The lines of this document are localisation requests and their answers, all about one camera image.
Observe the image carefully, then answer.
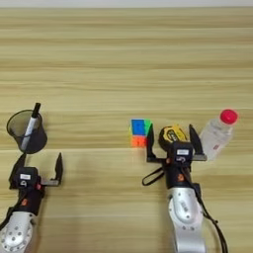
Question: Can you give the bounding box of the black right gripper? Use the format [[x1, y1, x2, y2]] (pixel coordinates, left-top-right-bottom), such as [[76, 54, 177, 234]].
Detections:
[[145, 123, 209, 191]]

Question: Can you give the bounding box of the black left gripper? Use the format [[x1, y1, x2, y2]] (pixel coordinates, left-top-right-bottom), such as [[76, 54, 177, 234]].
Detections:
[[8, 151, 64, 215]]

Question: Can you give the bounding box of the yellow black tape measure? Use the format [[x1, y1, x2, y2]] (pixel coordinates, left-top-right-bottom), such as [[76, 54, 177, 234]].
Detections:
[[141, 125, 190, 187]]

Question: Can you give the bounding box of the black mesh pen cup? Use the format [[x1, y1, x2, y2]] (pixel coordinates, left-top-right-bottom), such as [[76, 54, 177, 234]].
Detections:
[[6, 109, 48, 155]]

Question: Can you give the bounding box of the multicoloured puzzle cube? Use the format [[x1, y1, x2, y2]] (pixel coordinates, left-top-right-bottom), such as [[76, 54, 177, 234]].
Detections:
[[128, 118, 154, 148]]

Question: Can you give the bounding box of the black white marker pen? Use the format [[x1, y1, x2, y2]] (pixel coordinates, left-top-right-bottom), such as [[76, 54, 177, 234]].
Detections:
[[20, 102, 42, 151]]

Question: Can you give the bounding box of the clear bottle red cap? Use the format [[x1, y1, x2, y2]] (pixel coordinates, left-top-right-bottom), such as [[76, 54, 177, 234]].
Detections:
[[199, 108, 239, 162]]

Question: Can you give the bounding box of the right gripper white-labelled black box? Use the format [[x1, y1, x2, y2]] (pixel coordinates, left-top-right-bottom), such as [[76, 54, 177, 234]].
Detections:
[[170, 141, 195, 165]]

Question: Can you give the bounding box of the gripper white-labelled black box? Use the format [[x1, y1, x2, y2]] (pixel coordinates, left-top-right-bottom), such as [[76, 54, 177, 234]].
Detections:
[[14, 166, 40, 190], [170, 141, 195, 165]]

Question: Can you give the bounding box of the left gripper white-labelled black box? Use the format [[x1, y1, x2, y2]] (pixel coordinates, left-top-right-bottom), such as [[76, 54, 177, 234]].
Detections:
[[14, 166, 40, 190]]

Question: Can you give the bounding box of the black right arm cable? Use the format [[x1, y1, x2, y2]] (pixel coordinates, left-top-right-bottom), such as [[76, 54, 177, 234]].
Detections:
[[190, 183, 229, 253]]

